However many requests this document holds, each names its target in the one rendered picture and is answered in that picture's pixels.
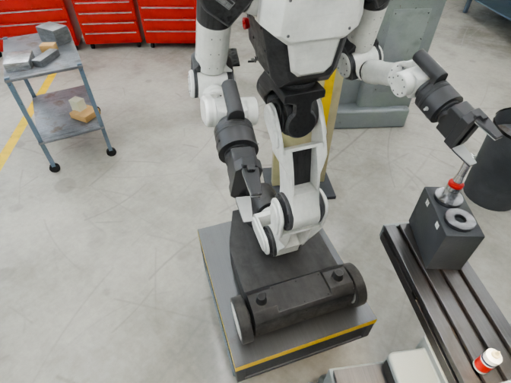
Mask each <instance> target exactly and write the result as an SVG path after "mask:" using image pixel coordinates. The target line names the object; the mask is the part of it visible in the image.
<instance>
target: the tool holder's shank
mask: <svg viewBox="0 0 511 383"><path fill-rule="evenodd" d="M469 169H470V167H469V166H467V165H466V164H465V163H464V162H463V164H462V165H461V167H460V169H459V171H458V172H457V174H456V175H455V176H454V178H453V183H454V184H456V185H460V184H462V183H463V182H464V179H465V176H466V174H467V172H468V171H469Z"/></svg>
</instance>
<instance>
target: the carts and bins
mask: <svg viewBox="0 0 511 383"><path fill-rule="evenodd" d="M36 30H37V32H38V33H32V34H27V35H23V36H13V37H9V38H7V37H3V56H4V63H3V66H4V82H5V83H6V84H7V85H8V88H9V89H10V91H11V93H12V95H13V97H14V98H15V100H16V102H17V104H18V106H19V107H20V109H21V112H22V113H23V115H24V117H25V119H26V120H27V123H28V124H29V126H30V128H31V130H32V132H33V133H34V135H35V137H36V139H37V141H38V145H40V146H41V148H42V150H43V152H44V154H45V155H46V158H47V160H48V161H49V163H50V165H49V170H50V171H51V172H53V173H57V172H58V171H59V170H60V165H59V164H57V163H55V162H54V160H53V159H52V157H51V155H50V153H49V151H48V149H47V147H46V145H45V144H48V143H51V142H54V141H59V140H62V139H66V138H71V137H74V136H77V135H82V134H86V133H89V132H92V131H97V130H100V129H101V131H102V133H103V136H104V139H105V141H106V145H107V147H108V149H106V153H107V155H108V156H111V157H112V156H115V155H116V149H115V148H114V147H111V144H110V141H109V138H108V136H107V133H106V130H105V126H104V124H103V120H102V118H101V115H100V107H99V106H97V104H96V101H95V99H94V95H93V94H92V91H91V88H90V85H89V83H88V82H87V78H86V75H85V73H84V69H83V65H82V63H81V59H80V57H79V54H78V51H77V49H76V47H75V43H74V41H73V39H72V36H71V33H70V30H69V29H68V27H67V26H66V25H63V24H57V23H54V22H51V21H48V22H46V23H44V24H41V25H38V26H36ZM75 69H78V70H79V71H80V74H81V77H82V80H83V82H84V85H82V86H79V87H72V88H68V89H64V90H58V91H54V92H51V93H44V94H40V95H36V94H35V93H34V91H33V88H32V87H31V85H30V82H29V81H28V79H29V78H36V77H40V76H44V75H48V74H55V73H59V72H63V71H70V70H75ZM21 80H24V82H25V84H26V85H27V88H28V90H29V91H30V94H31V96H32V99H33V111H34V116H35V123H36V126H35V124H34V123H33V120H32V119H31V117H30V115H29V113H28V111H27V109H26V107H25V105H24V104H23V102H22V100H21V98H20V96H19V94H18V92H17V91H16V89H15V87H14V85H13V83H12V82H14V81H21ZM495 115H496V116H495V118H493V123H494V124H495V126H496V127H497V128H498V129H499V130H500V132H501V133H502V134H503V137H502V138H500V139H498V140H494V139H492V138H491V137H490V136H489V135H488V134H487V135H486V138H485V139H484V142H483V144H482V145H481V148H480V150H479V152H478V155H477V156H476V158H475V161H476V162H477V163H476V164H475V165H473V166H472V167H471V169H470V171H469V173H468V176H467V178H466V180H465V182H464V184H465V186H464V187H463V190H464V193H465V194H466V196H467V197H468V198H469V199H470V200H471V201H473V202H474V203H475V204H477V205H478V206H480V207H483V208H485V209H488V210H493V211H508V210H511V107H510V108H505V109H501V110H499V111H498V112H496V114H495Z"/></svg>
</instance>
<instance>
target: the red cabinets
mask: <svg viewBox="0 0 511 383"><path fill-rule="evenodd" d="M196 3H197V0H0V57H2V53H1V52H3V37H7V38H9V37H13V36H23V35H27V34H32V33H38V32H37V29H36V26H38V25H41V24H44V23H46V22H48V21H51V22H54V23H57V24H63V25H66V26H67V27H68V29H69V30H70V33H71V36H72V39H73V41H74V43H75V47H76V49H77V50H78V45H79V43H80V40H81V36H82V34H83V37H84V40H85V42H86V44H90V47H91V48H92V49H95V45H94V44H107V43H137V46H138V47H141V43H142V40H143V38H144V36H145V39H146V43H150V44H151V48H154V44H155V43H195V36H196V27H195V26H196Z"/></svg>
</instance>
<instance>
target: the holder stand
mask: <svg viewBox="0 0 511 383"><path fill-rule="evenodd" d="M444 188H445V187H424V190H423V191H422V193H421V196H420V197H419V200H418V202H417V204H416V206H415V208H414V210H413V212H412V214H411V217H410V219H409V223H410V226H411V229H412V232H413V234H414V237H415V240H416V243H417V246H418V248H419V251H420V254H421V257H422V259H423V262H424V266H425V268H426V269H445V270H461V269H462V267H463V266H464V264H465V263H466V261H467V260H468V259H469V258H470V257H471V255H472V254H473V252H474V251H475V249H476V248H477V247H478V246H479V245H480V243H481V242H482V240H483V239H484V237H485V236H484V234H483V232H482V230H481V228H480V227H479V225H478V222H477V221H476V219H475V216H474V215H473V213H472V212H471V209H470V207H469V206H468V204H467V202H466V200H465V198H464V196H463V195H462V193H461V192H460V194H459V196H458V197H457V199H456V200H455V201H448V200H446V199H445V198H444V197H443V196H442V193H443V190H444Z"/></svg>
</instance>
